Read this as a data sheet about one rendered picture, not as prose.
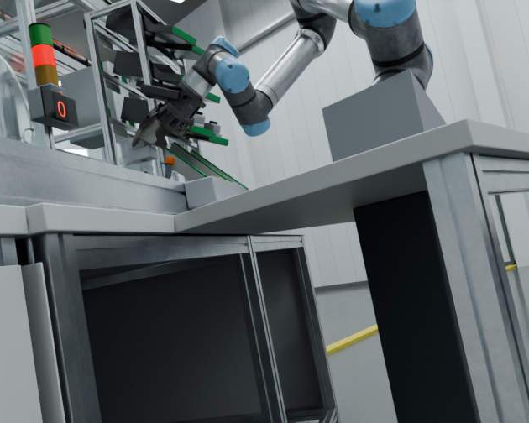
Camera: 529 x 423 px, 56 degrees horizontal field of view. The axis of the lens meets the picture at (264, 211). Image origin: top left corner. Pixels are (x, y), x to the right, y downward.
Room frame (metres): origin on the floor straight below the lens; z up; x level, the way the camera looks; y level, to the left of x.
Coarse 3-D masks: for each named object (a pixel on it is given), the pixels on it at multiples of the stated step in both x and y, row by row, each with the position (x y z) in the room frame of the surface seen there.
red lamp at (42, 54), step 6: (36, 48) 1.11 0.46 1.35; (42, 48) 1.11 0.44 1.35; (48, 48) 1.12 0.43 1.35; (36, 54) 1.11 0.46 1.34; (42, 54) 1.11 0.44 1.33; (48, 54) 1.12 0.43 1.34; (54, 54) 1.14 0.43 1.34; (36, 60) 1.11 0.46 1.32; (42, 60) 1.11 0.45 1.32; (48, 60) 1.12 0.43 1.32; (54, 60) 1.13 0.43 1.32
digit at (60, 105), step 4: (56, 96) 1.12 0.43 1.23; (60, 96) 1.14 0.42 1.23; (56, 100) 1.12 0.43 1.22; (60, 100) 1.13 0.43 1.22; (64, 100) 1.15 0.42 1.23; (56, 104) 1.11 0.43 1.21; (60, 104) 1.13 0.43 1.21; (64, 104) 1.14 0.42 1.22; (56, 108) 1.11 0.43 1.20; (60, 108) 1.13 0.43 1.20; (64, 108) 1.14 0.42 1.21; (56, 112) 1.11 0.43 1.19; (60, 112) 1.13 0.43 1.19; (64, 112) 1.14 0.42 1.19; (56, 116) 1.11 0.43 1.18; (60, 116) 1.12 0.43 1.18; (64, 116) 1.14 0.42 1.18; (68, 116) 1.15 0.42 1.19; (68, 120) 1.15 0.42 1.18
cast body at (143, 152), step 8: (128, 144) 1.28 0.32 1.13; (136, 144) 1.27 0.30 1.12; (144, 144) 1.27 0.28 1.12; (128, 152) 1.28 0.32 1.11; (136, 152) 1.27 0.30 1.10; (144, 152) 1.27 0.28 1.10; (152, 152) 1.28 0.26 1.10; (128, 160) 1.30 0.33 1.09; (136, 160) 1.28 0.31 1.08; (144, 160) 1.30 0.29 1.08
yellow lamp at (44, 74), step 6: (36, 66) 1.11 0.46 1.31; (42, 66) 1.11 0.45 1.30; (48, 66) 1.12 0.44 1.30; (54, 66) 1.13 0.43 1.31; (36, 72) 1.12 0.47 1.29; (42, 72) 1.11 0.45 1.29; (48, 72) 1.12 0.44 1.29; (54, 72) 1.13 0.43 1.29; (36, 78) 1.12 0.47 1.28; (42, 78) 1.11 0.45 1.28; (48, 78) 1.11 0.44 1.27; (54, 78) 1.12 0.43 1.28; (36, 84) 1.13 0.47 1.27; (42, 84) 1.11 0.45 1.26; (54, 84) 1.12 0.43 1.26
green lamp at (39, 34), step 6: (30, 30) 1.12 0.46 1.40; (36, 30) 1.11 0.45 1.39; (42, 30) 1.12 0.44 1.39; (48, 30) 1.13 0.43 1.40; (30, 36) 1.12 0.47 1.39; (36, 36) 1.11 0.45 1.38; (42, 36) 1.11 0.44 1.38; (48, 36) 1.13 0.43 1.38; (30, 42) 1.12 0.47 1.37; (36, 42) 1.11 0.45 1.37; (42, 42) 1.11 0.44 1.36; (48, 42) 1.12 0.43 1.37
